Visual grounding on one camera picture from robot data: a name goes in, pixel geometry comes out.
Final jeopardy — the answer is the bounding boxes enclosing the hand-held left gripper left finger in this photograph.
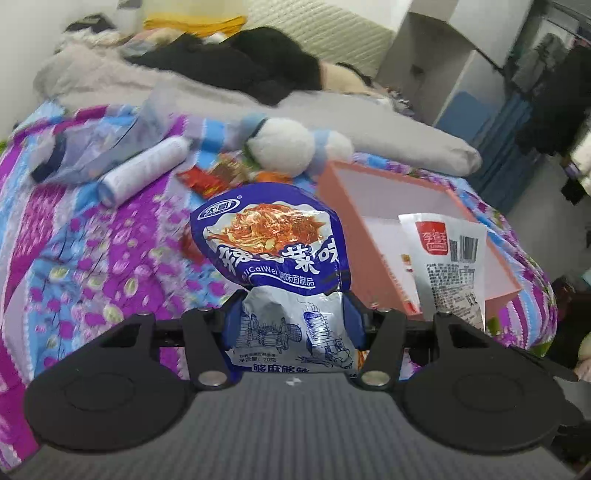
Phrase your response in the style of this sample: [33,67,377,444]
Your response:
[95,294,246,390]

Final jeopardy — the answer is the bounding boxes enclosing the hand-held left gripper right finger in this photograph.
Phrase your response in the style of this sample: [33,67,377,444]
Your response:
[342,292,500,388]

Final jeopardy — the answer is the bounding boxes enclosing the blue snack packet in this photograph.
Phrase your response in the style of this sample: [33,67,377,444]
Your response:
[190,182,358,374]

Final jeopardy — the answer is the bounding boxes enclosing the white red-label snack packet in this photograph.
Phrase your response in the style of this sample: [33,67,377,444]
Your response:
[398,212,488,330]

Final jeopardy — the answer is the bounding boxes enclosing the pink cardboard box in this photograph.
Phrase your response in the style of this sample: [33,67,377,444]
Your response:
[316,161,525,321]

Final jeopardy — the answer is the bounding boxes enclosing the pile of snack packets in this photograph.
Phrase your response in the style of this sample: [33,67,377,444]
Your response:
[178,154,296,265]

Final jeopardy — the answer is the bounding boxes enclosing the floral purple bedsheet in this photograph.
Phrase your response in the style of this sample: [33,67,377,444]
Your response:
[0,99,559,462]

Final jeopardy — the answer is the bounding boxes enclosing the white cylindrical roll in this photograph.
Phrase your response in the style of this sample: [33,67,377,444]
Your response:
[97,136,191,208]

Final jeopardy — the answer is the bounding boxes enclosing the white and blue plush toy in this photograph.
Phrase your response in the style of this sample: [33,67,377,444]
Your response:
[240,115,355,178]

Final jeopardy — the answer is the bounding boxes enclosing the grey duvet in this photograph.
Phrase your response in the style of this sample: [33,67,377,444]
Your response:
[34,41,483,176]

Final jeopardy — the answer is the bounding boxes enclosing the clear bluish plastic bag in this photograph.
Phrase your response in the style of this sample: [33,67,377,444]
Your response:
[30,92,185,185]

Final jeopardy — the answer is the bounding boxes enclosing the blue board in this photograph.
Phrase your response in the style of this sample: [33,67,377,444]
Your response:
[436,91,497,146]

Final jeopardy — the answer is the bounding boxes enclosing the cream pillow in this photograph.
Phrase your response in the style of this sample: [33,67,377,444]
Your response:
[321,62,375,90]

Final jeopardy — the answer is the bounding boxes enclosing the black clothing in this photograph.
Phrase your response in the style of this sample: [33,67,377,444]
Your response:
[127,27,324,107]

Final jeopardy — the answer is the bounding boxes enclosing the white cabinet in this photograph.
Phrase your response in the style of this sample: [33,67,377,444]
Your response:
[374,0,536,144]

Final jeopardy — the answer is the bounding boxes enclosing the cream quilted headboard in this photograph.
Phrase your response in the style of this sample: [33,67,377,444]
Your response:
[245,0,411,77]

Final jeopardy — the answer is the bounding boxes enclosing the yellow blanket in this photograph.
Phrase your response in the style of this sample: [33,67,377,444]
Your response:
[143,16,247,38]

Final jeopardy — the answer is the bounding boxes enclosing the hanging dark clothes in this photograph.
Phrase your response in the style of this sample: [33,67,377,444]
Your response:
[508,32,591,204]

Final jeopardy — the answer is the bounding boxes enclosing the heap of mixed clothes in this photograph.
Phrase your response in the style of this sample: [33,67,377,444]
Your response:
[60,14,130,42]

